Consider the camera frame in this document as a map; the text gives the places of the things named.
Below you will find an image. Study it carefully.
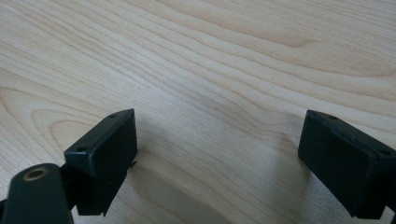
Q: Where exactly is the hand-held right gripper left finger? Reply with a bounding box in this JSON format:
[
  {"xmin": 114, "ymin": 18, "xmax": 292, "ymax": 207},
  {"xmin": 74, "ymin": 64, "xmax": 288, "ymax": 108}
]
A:
[{"xmin": 64, "ymin": 108, "xmax": 138, "ymax": 217}]

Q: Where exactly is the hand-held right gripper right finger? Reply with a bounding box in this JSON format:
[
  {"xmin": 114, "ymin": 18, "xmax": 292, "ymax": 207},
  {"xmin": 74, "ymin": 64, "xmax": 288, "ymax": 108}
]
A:
[{"xmin": 297, "ymin": 109, "xmax": 396, "ymax": 220}]

